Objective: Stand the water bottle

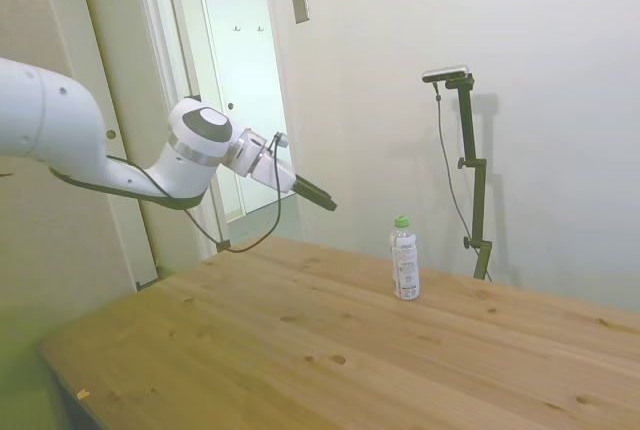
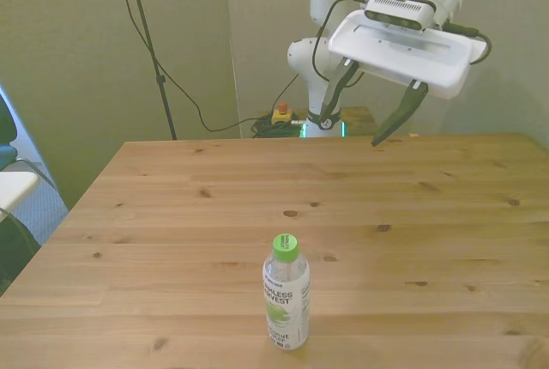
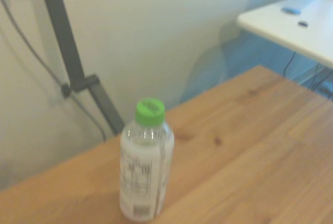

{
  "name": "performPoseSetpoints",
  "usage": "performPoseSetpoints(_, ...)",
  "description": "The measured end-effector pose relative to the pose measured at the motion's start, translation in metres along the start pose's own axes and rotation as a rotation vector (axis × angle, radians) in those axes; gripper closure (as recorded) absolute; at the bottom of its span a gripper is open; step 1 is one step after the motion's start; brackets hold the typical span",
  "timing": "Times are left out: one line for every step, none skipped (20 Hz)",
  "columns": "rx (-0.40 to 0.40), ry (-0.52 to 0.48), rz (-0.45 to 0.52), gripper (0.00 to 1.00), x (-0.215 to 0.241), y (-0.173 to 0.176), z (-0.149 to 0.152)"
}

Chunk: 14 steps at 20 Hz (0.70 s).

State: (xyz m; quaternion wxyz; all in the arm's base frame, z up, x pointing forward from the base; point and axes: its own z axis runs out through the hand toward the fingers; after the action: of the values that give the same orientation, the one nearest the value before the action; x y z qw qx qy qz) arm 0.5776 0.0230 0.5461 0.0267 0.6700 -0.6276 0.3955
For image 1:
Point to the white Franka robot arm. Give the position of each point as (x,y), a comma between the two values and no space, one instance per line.
(50,115)

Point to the round door knob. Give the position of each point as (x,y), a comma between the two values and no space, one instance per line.
(110,134)

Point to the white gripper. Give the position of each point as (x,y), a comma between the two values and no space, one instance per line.
(270,175)

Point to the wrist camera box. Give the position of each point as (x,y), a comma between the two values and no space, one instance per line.
(281,140)

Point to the orange tape scrap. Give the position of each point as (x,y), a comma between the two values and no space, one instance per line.
(83,393)

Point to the clear bottle with green cap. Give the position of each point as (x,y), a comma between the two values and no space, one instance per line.
(406,270)

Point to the black jointed camera stand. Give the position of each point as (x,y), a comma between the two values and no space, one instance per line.
(470,140)

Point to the metal wall plate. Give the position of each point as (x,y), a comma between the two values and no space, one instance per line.
(300,5)

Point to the white hallway door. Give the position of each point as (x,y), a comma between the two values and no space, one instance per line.
(250,75)

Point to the beige door panel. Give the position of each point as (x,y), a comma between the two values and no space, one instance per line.
(115,50)

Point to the grey camera on stand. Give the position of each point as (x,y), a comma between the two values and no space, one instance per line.
(445,73)

